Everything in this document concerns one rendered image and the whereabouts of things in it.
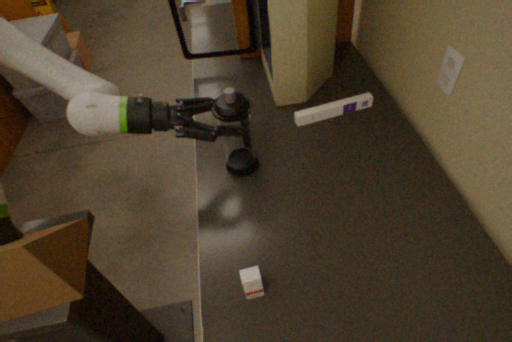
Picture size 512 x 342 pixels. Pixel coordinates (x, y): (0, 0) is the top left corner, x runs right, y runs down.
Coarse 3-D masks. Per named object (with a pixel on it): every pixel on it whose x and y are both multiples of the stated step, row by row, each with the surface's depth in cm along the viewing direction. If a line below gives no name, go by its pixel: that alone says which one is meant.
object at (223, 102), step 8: (232, 88) 84; (224, 96) 85; (232, 96) 84; (240, 96) 87; (216, 104) 86; (224, 104) 85; (232, 104) 85; (240, 104) 85; (248, 104) 86; (216, 112) 85; (224, 112) 84; (232, 112) 84; (240, 112) 84
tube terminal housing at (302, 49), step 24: (288, 0) 95; (312, 0) 98; (336, 0) 110; (288, 24) 100; (312, 24) 104; (288, 48) 106; (312, 48) 110; (288, 72) 112; (312, 72) 117; (288, 96) 119
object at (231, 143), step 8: (248, 96) 89; (240, 120) 85; (248, 120) 88; (248, 128) 90; (232, 136) 89; (248, 136) 91; (224, 144) 93; (232, 144) 91; (240, 144) 91; (248, 144) 93; (224, 152) 98; (232, 152) 94; (240, 152) 94; (248, 152) 95; (232, 160) 96; (240, 160) 96; (248, 160) 97; (240, 168) 98
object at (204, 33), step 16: (176, 0) 123; (192, 0) 123; (208, 0) 124; (224, 0) 124; (240, 0) 124; (192, 16) 128; (208, 16) 128; (224, 16) 128; (240, 16) 128; (192, 32) 132; (208, 32) 132; (224, 32) 132; (240, 32) 133; (192, 48) 137; (208, 48) 137; (224, 48) 137; (240, 48) 137
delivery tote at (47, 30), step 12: (12, 24) 277; (24, 24) 274; (36, 24) 271; (48, 24) 268; (60, 24) 286; (36, 36) 255; (48, 36) 260; (60, 36) 284; (48, 48) 260; (60, 48) 280; (0, 72) 254; (12, 72) 256; (12, 84) 264; (24, 84) 265; (36, 84) 266
